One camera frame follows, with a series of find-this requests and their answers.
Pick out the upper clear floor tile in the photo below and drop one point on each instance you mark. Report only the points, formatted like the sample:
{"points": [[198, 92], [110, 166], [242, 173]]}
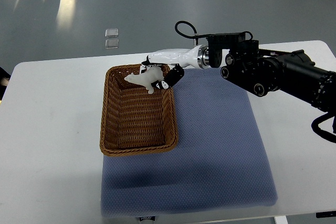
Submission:
{"points": [[111, 32]]}

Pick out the black table label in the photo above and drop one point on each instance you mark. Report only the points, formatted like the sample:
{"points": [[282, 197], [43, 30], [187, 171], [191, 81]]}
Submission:
{"points": [[152, 218]]}

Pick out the black table control panel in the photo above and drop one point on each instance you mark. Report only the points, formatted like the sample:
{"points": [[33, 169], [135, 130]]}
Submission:
{"points": [[326, 214]]}

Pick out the clear floor tile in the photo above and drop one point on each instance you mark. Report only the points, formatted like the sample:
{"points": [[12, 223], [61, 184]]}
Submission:
{"points": [[111, 32], [111, 43]]}

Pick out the blue textured mat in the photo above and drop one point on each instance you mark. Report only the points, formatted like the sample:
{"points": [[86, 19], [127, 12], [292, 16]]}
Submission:
{"points": [[219, 161]]}

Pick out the lower clear floor tile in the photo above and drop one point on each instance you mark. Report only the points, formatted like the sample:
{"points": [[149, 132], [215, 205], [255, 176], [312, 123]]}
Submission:
{"points": [[111, 43]]}

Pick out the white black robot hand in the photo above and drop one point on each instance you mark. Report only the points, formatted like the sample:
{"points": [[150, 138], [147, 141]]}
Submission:
{"points": [[179, 59]]}

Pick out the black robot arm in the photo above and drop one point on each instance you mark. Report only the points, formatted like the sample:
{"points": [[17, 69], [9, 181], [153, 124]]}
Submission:
{"points": [[260, 71]]}

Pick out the brown wicker basket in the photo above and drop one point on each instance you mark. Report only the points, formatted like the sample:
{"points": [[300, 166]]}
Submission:
{"points": [[133, 121]]}

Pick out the person in dark clothes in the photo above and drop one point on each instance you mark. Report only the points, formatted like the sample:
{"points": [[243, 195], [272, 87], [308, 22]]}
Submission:
{"points": [[4, 77]]}

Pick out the white bear figurine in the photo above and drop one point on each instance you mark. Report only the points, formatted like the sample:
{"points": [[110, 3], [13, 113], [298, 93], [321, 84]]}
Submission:
{"points": [[146, 79]]}

